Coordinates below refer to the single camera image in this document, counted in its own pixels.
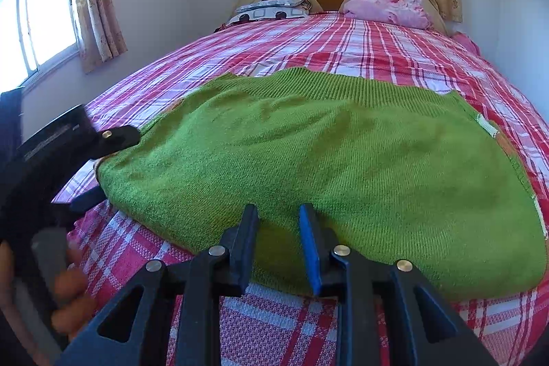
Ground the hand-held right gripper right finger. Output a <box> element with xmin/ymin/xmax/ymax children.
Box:
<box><xmin>299</xmin><ymin>203</ymin><xmax>498</xmax><ymax>366</ymax></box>

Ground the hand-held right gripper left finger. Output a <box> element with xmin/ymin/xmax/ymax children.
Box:
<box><xmin>56</xmin><ymin>204</ymin><xmax>260</xmax><ymax>366</ymax></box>

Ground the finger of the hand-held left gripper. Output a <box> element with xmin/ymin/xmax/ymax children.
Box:
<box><xmin>54</xmin><ymin>185</ymin><xmax>109</xmax><ymax>230</ymax></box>
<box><xmin>88</xmin><ymin>125</ymin><xmax>141</xmax><ymax>159</ymax></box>

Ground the green orange striped knit sweater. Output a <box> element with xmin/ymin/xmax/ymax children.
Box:
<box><xmin>96</xmin><ymin>68</ymin><xmax>547</xmax><ymax>300</ymax></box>

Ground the person's left hand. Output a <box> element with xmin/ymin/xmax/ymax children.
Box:
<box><xmin>50</xmin><ymin>244</ymin><xmax>97</xmax><ymax>343</ymax></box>

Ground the white framed window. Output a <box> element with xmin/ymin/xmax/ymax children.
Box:
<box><xmin>0</xmin><ymin>0</ymin><xmax>80</xmax><ymax>92</ymax></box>

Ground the white black patterned pillow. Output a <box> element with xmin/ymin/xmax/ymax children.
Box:
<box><xmin>227</xmin><ymin>0</ymin><xmax>312</xmax><ymax>26</ymax></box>

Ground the red plaid bed sheet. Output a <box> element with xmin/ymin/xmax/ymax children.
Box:
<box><xmin>51</xmin><ymin>12</ymin><xmax>549</xmax><ymax>366</ymax></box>

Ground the pink pillow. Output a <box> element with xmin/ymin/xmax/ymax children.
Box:
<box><xmin>343</xmin><ymin>0</ymin><xmax>435</xmax><ymax>30</ymax></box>

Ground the pink cloth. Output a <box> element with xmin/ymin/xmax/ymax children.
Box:
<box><xmin>452</xmin><ymin>32</ymin><xmax>480</xmax><ymax>55</ymax></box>

